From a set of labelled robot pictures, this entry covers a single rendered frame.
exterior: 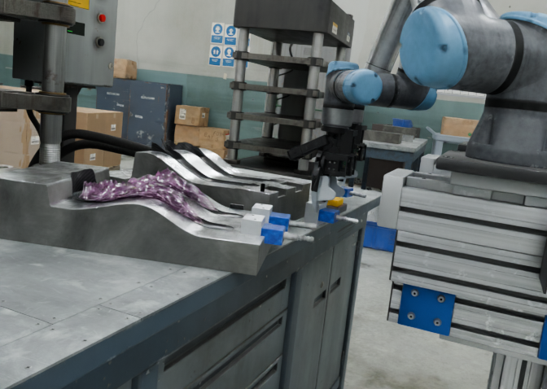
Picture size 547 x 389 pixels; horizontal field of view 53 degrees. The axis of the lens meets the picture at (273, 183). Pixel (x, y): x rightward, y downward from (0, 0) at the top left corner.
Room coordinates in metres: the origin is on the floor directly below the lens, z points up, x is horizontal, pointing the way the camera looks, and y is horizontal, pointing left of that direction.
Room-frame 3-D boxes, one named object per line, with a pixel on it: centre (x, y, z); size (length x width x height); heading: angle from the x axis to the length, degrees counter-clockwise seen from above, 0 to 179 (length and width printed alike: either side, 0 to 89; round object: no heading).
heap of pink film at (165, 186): (1.06, 0.24, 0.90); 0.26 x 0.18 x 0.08; 84
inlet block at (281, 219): (1.09, -0.03, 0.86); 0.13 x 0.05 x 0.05; 84
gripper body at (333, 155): (1.34, -0.14, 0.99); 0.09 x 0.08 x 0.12; 65
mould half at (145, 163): (1.42, 0.18, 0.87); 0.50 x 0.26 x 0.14; 67
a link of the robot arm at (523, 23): (0.91, -0.38, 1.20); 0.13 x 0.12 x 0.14; 105
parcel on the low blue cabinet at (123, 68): (8.41, 2.48, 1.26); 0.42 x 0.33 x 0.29; 72
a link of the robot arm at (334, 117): (1.34, -0.14, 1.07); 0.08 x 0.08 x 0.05
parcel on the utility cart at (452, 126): (6.85, -2.20, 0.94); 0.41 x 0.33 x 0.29; 80
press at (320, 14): (5.98, -0.12, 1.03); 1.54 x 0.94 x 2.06; 162
